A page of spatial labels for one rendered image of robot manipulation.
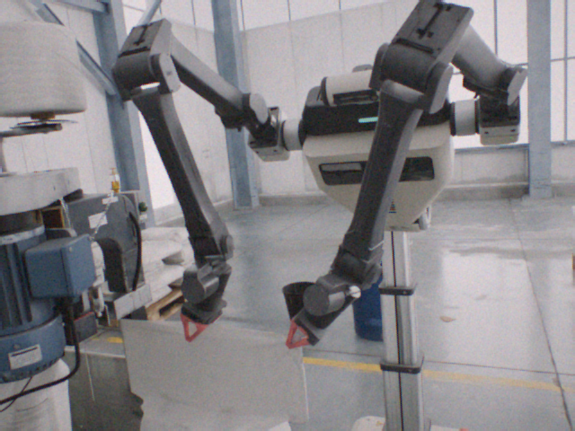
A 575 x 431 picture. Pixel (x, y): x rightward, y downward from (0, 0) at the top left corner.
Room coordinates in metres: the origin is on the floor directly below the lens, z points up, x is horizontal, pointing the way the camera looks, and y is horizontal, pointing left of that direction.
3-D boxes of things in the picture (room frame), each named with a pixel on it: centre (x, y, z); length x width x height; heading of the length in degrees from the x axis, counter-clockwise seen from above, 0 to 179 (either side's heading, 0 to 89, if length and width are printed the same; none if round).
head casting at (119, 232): (1.23, 0.60, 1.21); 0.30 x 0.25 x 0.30; 66
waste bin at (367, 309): (3.17, -0.60, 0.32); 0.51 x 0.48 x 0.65; 156
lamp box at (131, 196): (1.32, 0.44, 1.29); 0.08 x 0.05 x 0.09; 66
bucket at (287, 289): (3.51, -0.04, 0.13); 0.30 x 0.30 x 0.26
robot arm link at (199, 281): (0.96, 0.18, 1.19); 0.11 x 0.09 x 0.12; 157
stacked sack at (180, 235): (4.61, 1.25, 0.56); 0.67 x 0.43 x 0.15; 66
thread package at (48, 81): (0.92, 0.45, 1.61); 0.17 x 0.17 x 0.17
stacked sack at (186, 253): (4.50, 1.06, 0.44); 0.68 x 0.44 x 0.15; 156
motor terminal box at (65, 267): (0.79, 0.40, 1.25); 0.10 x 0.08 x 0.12; 1
